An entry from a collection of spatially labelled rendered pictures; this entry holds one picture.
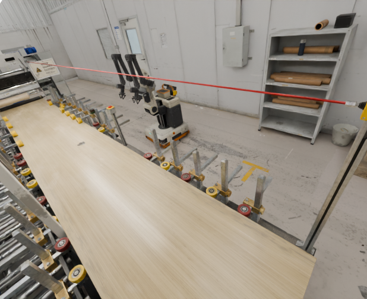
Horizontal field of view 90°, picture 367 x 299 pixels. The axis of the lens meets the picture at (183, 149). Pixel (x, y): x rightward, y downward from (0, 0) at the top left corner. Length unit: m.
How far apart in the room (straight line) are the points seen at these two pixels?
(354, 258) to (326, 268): 0.28
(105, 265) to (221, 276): 0.62
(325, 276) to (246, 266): 1.21
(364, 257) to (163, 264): 1.86
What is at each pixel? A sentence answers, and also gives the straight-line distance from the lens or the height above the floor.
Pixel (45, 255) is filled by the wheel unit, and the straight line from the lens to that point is 1.53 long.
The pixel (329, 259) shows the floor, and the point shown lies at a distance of 2.31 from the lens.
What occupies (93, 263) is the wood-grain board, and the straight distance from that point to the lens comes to 1.29.
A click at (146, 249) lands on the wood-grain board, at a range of 1.20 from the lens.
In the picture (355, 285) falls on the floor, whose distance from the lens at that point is 2.29.
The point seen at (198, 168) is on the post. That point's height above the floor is 0.95.
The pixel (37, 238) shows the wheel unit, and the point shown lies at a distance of 1.71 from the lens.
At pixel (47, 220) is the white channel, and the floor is 1.03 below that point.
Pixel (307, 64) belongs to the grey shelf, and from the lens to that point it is 3.59.
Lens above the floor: 1.93
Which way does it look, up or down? 36 degrees down
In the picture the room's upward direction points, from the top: 10 degrees counter-clockwise
